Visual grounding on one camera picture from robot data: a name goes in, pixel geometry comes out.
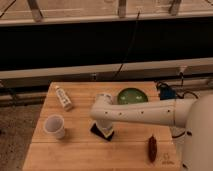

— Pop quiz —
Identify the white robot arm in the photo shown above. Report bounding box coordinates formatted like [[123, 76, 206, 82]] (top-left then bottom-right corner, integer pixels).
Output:
[[90, 93, 213, 171]]

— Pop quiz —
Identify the white labelled tube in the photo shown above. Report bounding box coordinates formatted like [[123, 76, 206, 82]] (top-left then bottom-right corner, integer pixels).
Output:
[[55, 86, 73, 111]]

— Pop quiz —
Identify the black floor cable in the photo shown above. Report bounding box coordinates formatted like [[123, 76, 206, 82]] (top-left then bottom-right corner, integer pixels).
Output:
[[155, 81, 200, 101]]

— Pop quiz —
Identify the green ceramic bowl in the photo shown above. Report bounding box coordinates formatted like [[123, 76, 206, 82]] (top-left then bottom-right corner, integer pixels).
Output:
[[117, 88, 148, 105]]

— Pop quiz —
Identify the dark red chili pepper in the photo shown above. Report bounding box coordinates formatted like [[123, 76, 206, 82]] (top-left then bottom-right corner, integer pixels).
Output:
[[148, 136, 157, 163]]

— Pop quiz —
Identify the white plastic cup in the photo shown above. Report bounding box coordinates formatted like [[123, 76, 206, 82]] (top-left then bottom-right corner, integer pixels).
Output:
[[43, 115, 65, 139]]

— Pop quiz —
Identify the blue power adapter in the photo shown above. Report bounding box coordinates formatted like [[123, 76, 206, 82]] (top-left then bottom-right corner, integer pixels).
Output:
[[160, 87, 176, 100]]

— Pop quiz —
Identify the black hanging cable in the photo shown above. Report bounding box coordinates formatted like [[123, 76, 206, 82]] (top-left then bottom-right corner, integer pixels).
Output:
[[111, 9, 141, 82]]

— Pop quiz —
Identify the black rectangular eraser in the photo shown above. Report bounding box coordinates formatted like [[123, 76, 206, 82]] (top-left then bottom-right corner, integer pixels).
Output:
[[90, 124, 114, 141]]

